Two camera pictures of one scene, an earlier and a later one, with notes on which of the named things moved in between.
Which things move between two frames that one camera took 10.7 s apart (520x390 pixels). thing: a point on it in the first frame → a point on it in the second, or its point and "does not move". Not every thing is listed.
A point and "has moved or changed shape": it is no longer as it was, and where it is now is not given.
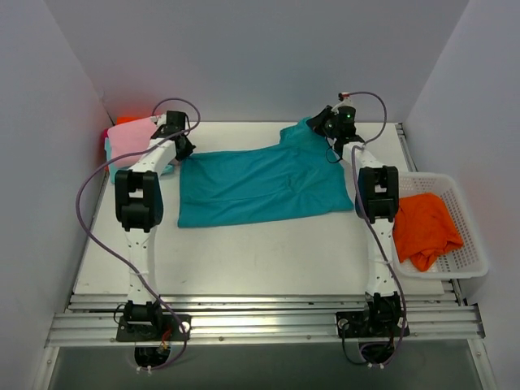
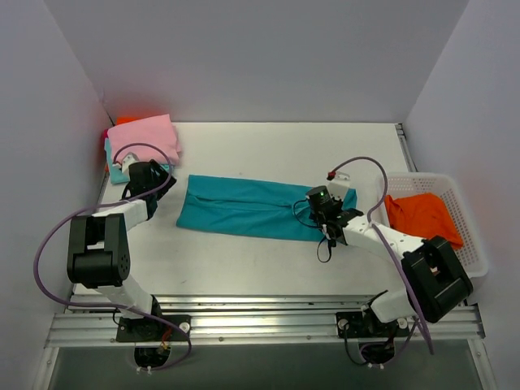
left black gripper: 184,147 → 158,175
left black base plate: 168,330 does not move
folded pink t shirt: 131,137 does not move
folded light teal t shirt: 112,169 does not move
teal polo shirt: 296,177 has moved or changed shape
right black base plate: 362,324 does not move
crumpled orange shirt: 425,231 does not move
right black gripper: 319,119 → 318,212
